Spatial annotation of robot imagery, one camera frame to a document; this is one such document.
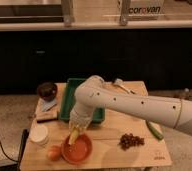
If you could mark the bunch of dark grapes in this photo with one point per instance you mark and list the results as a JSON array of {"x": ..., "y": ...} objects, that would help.
[{"x": 129, "y": 140}]

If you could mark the corovan cardboard box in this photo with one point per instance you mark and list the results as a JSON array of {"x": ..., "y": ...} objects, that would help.
[{"x": 145, "y": 9}]

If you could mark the orange peach fruit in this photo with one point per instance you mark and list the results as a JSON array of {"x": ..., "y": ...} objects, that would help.
[{"x": 54, "y": 153}]

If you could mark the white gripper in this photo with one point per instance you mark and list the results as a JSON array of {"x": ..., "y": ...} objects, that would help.
[{"x": 79, "y": 122}]

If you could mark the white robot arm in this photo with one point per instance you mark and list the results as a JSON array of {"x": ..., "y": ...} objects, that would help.
[{"x": 91, "y": 94}]

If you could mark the dark brown bowl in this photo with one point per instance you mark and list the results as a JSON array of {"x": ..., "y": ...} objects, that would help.
[{"x": 47, "y": 91}]

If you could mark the green plastic tray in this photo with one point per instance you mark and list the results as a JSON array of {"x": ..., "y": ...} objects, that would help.
[{"x": 68, "y": 101}]

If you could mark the yellow banana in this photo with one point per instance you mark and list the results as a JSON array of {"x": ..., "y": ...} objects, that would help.
[{"x": 73, "y": 136}]

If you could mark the green chili pepper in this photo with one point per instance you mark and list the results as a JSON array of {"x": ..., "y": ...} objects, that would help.
[{"x": 154, "y": 131}]

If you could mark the red bowl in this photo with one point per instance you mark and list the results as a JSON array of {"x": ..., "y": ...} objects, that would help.
[{"x": 78, "y": 152}]

